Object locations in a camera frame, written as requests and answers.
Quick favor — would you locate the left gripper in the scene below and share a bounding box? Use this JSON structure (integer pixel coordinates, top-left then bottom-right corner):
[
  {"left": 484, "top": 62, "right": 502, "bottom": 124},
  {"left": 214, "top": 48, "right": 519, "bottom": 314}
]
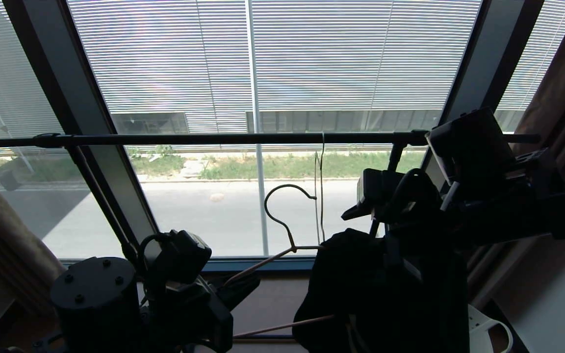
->
[{"left": 165, "top": 280, "right": 235, "bottom": 353}]

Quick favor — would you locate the black garment with green print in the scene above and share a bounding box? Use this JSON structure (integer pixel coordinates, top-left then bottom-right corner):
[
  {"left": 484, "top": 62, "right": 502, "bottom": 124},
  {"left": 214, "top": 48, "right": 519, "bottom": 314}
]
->
[{"left": 292, "top": 228, "right": 469, "bottom": 353}]

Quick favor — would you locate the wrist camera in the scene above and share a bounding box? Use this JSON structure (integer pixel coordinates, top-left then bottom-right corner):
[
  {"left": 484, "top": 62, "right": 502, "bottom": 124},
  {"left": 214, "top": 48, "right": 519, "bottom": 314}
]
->
[
  {"left": 148, "top": 229, "right": 213, "bottom": 285},
  {"left": 341, "top": 168, "right": 398, "bottom": 221}
]

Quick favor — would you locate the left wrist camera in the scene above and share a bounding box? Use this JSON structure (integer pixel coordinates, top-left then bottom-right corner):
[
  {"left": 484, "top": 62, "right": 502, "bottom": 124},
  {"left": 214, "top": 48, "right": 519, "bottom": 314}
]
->
[{"left": 148, "top": 229, "right": 213, "bottom": 285}]

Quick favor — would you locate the black cable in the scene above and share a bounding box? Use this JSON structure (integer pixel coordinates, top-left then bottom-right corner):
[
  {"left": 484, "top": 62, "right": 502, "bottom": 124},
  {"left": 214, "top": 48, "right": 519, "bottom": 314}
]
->
[
  {"left": 391, "top": 168, "right": 441, "bottom": 224},
  {"left": 137, "top": 232, "right": 175, "bottom": 277}
]

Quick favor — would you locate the black clothes rack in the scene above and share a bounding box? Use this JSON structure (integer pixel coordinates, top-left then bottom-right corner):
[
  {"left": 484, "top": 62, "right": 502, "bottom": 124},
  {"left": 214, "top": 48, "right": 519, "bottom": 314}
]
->
[{"left": 0, "top": 130, "right": 540, "bottom": 344}]

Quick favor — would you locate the white laundry basket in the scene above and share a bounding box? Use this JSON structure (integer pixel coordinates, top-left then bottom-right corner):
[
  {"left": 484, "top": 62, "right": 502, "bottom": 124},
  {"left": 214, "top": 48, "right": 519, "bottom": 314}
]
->
[{"left": 469, "top": 304, "right": 514, "bottom": 353}]

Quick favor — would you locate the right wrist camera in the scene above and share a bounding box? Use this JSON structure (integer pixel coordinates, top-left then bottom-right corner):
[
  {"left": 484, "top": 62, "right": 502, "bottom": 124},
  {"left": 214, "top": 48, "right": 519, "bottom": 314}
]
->
[{"left": 341, "top": 168, "right": 398, "bottom": 221}]

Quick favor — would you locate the pink clothes hanger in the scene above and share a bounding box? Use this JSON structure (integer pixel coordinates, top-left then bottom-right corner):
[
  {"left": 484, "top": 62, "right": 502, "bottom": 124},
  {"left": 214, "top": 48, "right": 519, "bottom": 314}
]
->
[
  {"left": 313, "top": 131, "right": 326, "bottom": 244},
  {"left": 224, "top": 184, "right": 336, "bottom": 339}
]

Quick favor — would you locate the window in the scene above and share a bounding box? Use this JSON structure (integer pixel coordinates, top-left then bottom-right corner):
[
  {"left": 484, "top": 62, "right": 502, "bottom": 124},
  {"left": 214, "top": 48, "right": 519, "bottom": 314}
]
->
[{"left": 0, "top": 0, "right": 565, "bottom": 273}]

